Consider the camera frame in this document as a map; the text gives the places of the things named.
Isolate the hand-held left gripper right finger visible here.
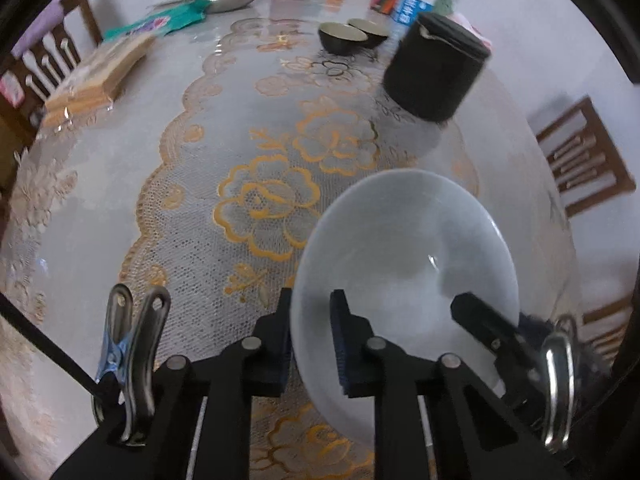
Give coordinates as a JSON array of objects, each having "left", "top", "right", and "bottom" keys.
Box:
[{"left": 330, "top": 289, "right": 571, "bottom": 480}]

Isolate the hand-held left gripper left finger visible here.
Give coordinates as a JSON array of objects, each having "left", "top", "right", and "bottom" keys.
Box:
[{"left": 150, "top": 287, "right": 293, "bottom": 480}]

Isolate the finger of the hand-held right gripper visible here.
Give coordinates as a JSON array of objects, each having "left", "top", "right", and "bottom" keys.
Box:
[{"left": 450, "top": 291, "right": 526, "bottom": 361}]

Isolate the white bowl with red flowers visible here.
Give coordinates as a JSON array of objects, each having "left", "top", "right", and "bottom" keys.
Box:
[{"left": 290, "top": 169, "right": 521, "bottom": 453}]

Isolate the metal spring clip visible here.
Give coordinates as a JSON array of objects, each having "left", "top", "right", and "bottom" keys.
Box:
[
  {"left": 542, "top": 330, "right": 577, "bottom": 453},
  {"left": 91, "top": 283, "right": 172, "bottom": 446}
]

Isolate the brown wooden chair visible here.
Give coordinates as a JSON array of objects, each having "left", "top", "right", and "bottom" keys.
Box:
[
  {"left": 580, "top": 295, "right": 633, "bottom": 366},
  {"left": 535, "top": 96, "right": 636, "bottom": 218},
  {"left": 0, "top": 0, "right": 104, "bottom": 186}
]

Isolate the scalloped lace table runner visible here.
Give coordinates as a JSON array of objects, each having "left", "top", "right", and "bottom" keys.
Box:
[{"left": 119, "top": 17, "right": 481, "bottom": 480}]

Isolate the black round canister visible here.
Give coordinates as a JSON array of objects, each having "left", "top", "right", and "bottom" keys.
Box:
[{"left": 382, "top": 12, "right": 491, "bottom": 122}]

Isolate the pink tissue box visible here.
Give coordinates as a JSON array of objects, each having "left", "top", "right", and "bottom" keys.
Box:
[{"left": 450, "top": 12, "right": 493, "bottom": 53}]

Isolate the small dark tea cup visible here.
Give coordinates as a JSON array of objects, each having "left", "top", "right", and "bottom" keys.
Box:
[
  {"left": 318, "top": 21, "right": 369, "bottom": 56},
  {"left": 347, "top": 18, "right": 390, "bottom": 50}
]

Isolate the clear pack of wafers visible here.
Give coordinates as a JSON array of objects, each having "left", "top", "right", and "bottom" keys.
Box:
[{"left": 42, "top": 35, "right": 157, "bottom": 116}]

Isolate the teal plastic packet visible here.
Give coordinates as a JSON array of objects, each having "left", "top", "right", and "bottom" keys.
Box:
[{"left": 103, "top": 0, "right": 208, "bottom": 41}]

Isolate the purple cloth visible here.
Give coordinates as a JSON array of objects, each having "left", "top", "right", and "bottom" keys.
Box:
[{"left": 10, "top": 0, "right": 68, "bottom": 58}]

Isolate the black cable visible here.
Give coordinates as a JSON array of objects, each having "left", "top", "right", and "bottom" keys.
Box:
[{"left": 0, "top": 294, "right": 103, "bottom": 396}]

